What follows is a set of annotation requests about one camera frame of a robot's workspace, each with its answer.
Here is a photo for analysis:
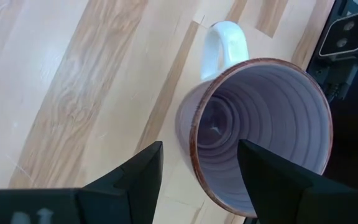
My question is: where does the black silver-edged camera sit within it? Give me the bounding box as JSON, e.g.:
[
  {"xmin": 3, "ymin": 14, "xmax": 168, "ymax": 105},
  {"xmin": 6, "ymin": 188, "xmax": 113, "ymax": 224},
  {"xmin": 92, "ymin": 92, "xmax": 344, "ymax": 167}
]
[{"xmin": 318, "ymin": 7, "xmax": 358, "ymax": 58}]

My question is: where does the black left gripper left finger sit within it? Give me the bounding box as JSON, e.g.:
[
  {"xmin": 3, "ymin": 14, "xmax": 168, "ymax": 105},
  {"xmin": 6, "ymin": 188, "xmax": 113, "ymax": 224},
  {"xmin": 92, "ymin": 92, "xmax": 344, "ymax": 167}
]
[{"xmin": 76, "ymin": 141, "xmax": 164, "ymax": 224}]

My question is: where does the purple white mug brown rim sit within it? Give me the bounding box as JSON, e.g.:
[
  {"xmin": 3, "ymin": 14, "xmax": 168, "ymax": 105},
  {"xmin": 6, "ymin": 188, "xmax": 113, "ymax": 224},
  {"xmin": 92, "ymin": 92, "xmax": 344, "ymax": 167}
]
[{"xmin": 175, "ymin": 21, "xmax": 334, "ymax": 218}]

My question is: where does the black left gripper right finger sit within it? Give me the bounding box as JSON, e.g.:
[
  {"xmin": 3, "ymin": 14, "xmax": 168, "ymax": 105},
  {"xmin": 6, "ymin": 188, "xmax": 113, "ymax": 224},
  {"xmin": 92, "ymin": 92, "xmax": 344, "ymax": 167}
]
[{"xmin": 237, "ymin": 139, "xmax": 349, "ymax": 224}]

